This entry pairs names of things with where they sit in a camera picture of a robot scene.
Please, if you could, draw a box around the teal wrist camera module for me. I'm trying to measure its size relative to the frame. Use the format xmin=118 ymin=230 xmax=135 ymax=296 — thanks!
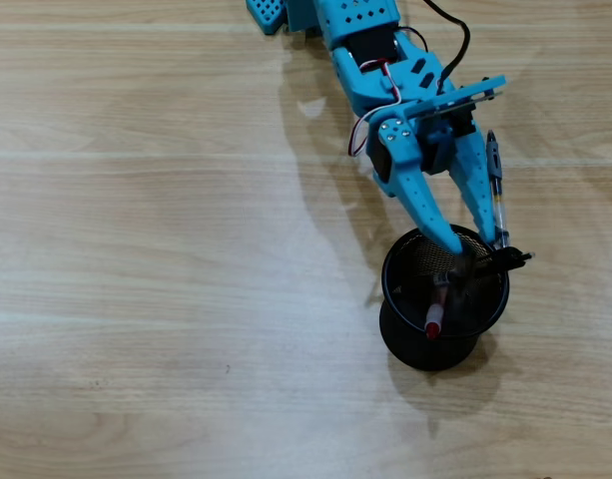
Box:
xmin=382 ymin=74 xmax=507 ymax=141

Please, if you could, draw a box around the red white black servo wire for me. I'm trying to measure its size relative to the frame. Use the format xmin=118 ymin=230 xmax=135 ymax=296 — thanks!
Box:
xmin=347 ymin=59 xmax=404 ymax=159

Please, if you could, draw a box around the black mesh pen holder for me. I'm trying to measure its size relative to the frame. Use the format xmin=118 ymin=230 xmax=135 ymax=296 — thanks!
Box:
xmin=378 ymin=223 xmax=511 ymax=371

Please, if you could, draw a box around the clear pen grey grip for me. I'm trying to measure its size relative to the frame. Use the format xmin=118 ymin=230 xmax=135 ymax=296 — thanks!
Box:
xmin=485 ymin=129 xmax=511 ymax=250

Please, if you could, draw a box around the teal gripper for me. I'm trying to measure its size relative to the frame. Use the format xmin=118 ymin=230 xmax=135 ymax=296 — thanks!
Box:
xmin=367 ymin=107 xmax=499 ymax=258

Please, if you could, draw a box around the black camera cable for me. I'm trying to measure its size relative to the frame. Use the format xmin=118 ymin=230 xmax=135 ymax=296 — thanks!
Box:
xmin=423 ymin=0 xmax=472 ymax=96

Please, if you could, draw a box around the red pen white grip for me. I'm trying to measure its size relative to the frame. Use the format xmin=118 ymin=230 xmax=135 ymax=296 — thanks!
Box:
xmin=423 ymin=286 xmax=449 ymax=341

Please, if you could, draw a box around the black retractable pen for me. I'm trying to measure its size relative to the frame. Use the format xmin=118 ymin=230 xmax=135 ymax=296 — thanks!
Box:
xmin=392 ymin=250 xmax=536 ymax=298

